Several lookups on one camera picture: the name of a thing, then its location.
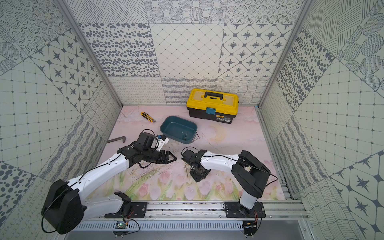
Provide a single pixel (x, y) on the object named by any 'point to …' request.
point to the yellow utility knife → (150, 118)
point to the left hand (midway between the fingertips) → (172, 155)
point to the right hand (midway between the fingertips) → (202, 176)
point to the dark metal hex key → (123, 138)
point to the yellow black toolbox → (212, 105)
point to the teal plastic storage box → (178, 129)
